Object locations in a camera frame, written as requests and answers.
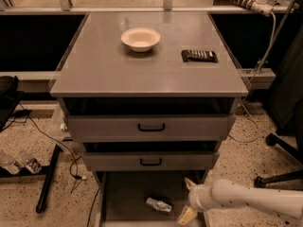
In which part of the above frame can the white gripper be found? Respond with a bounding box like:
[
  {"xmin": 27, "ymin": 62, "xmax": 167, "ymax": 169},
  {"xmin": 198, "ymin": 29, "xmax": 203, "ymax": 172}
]
[{"xmin": 177, "ymin": 178, "xmax": 213, "ymax": 226}]

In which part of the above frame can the silver blue redbull can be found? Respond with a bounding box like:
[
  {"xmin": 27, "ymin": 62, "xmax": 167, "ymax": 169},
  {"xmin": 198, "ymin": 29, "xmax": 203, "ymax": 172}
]
[{"xmin": 145, "ymin": 198, "xmax": 172, "ymax": 214}]

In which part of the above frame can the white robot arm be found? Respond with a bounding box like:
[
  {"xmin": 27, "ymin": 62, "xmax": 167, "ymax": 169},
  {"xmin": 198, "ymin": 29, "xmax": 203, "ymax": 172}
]
[{"xmin": 178, "ymin": 178, "xmax": 303, "ymax": 227}]

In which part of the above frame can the grey bottom drawer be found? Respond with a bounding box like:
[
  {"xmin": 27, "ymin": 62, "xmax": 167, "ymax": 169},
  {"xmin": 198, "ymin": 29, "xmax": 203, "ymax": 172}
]
[{"xmin": 94, "ymin": 170, "xmax": 207, "ymax": 227}]

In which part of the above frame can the grey drawer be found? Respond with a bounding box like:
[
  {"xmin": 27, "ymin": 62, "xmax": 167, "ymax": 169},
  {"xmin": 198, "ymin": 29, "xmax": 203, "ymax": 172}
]
[
  {"xmin": 82, "ymin": 151, "xmax": 219, "ymax": 171},
  {"xmin": 65, "ymin": 114, "xmax": 236, "ymax": 143},
  {"xmin": 94, "ymin": 170, "xmax": 207, "ymax": 227}
]

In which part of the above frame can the grey middle drawer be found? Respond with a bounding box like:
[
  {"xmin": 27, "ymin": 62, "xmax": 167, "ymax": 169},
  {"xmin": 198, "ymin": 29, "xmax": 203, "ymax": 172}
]
[{"xmin": 82, "ymin": 151, "xmax": 219, "ymax": 171}]

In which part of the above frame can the grey top drawer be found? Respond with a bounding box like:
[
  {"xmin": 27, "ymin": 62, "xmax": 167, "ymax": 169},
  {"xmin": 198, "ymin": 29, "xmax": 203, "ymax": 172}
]
[{"xmin": 65, "ymin": 114, "xmax": 236, "ymax": 143}]

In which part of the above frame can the grey drawer cabinet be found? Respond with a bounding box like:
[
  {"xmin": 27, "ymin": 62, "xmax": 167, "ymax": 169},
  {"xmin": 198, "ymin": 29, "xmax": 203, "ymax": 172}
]
[{"xmin": 50, "ymin": 10, "xmax": 249, "ymax": 227}]

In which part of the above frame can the black office chair base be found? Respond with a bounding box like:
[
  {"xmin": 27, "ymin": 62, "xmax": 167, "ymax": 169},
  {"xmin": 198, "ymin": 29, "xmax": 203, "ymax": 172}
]
[{"xmin": 254, "ymin": 132, "xmax": 303, "ymax": 189}]

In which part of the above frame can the black snack bar packet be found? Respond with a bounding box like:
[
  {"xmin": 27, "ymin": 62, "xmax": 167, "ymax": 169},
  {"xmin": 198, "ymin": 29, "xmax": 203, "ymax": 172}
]
[{"xmin": 181, "ymin": 50, "xmax": 218, "ymax": 62}]

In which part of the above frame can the black stand base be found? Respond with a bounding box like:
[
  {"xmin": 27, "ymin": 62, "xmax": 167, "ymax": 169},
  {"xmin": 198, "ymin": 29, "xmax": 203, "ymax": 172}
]
[{"xmin": 0, "ymin": 145, "xmax": 62, "ymax": 214}]

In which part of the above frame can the right clear water bottle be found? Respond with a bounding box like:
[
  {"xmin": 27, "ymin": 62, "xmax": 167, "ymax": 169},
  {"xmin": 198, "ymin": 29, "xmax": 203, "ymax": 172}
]
[{"xmin": 19, "ymin": 150, "xmax": 42, "ymax": 174}]

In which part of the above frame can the clear water bottle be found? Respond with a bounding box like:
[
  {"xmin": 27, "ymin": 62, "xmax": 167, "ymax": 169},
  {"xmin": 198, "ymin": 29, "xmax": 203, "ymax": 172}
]
[
  {"xmin": 0, "ymin": 151, "xmax": 22, "ymax": 175},
  {"xmin": 19, "ymin": 150, "xmax": 42, "ymax": 174}
]

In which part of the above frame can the white bowl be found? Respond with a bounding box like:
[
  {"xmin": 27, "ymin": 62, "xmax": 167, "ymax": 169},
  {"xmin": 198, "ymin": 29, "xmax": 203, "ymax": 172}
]
[{"xmin": 121, "ymin": 27, "xmax": 161, "ymax": 52}]

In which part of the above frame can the left clear water bottle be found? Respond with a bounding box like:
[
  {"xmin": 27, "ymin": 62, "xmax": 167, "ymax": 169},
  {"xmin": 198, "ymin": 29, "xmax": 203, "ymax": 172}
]
[{"xmin": 0, "ymin": 151, "xmax": 22, "ymax": 175}]

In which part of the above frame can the black chair left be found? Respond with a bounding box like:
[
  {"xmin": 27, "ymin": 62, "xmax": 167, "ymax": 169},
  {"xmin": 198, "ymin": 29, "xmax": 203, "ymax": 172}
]
[{"xmin": 0, "ymin": 76, "xmax": 30, "ymax": 131}]

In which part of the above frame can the white power strip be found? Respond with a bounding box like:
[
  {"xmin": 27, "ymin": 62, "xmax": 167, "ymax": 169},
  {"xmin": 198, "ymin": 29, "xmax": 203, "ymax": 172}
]
[{"xmin": 229, "ymin": 0, "xmax": 274, "ymax": 16}]

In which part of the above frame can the black floor cable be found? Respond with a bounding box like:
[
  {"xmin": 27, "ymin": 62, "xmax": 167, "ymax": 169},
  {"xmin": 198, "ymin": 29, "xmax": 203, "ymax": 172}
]
[{"xmin": 9, "ymin": 102, "xmax": 101, "ymax": 227}]

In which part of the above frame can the white cable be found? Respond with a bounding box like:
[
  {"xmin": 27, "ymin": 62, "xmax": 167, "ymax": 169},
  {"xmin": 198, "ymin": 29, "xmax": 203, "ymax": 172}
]
[{"xmin": 228, "ymin": 12, "xmax": 277, "ymax": 144}]

